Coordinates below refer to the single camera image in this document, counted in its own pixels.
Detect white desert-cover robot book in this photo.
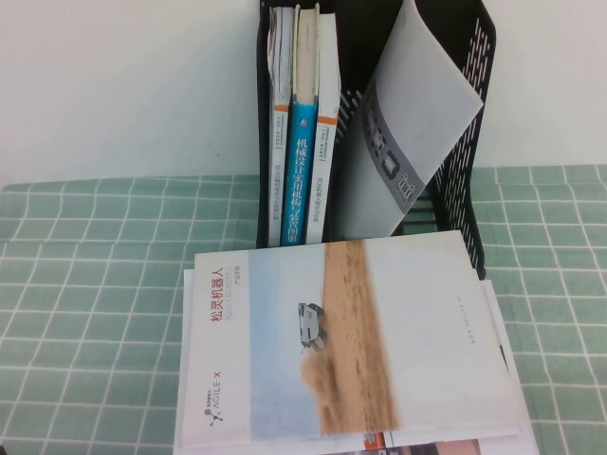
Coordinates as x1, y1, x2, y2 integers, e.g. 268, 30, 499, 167
173, 230, 523, 449

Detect blue hardcover book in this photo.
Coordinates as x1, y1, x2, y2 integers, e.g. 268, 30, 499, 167
279, 3, 322, 247

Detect thick white orange-banded book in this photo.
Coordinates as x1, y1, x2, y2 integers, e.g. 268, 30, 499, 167
304, 11, 342, 244

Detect thin white orange-banded book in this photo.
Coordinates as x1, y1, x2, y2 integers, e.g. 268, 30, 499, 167
267, 5, 296, 247

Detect black mesh book holder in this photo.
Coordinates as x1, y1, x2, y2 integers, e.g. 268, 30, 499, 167
254, 0, 498, 281

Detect grey robot catalogue brochure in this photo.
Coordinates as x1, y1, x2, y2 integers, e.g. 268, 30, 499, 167
331, 0, 485, 238

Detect white paper sheet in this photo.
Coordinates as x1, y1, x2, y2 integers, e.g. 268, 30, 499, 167
486, 279, 542, 455
481, 277, 527, 435

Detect green checked tablecloth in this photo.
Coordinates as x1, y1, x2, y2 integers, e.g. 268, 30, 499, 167
0, 164, 607, 455

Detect white logistics vehicle brochure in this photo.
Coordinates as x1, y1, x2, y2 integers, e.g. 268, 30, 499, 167
179, 267, 523, 455

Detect colour photo magazine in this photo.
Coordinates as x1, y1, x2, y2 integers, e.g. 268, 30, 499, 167
388, 438, 492, 455

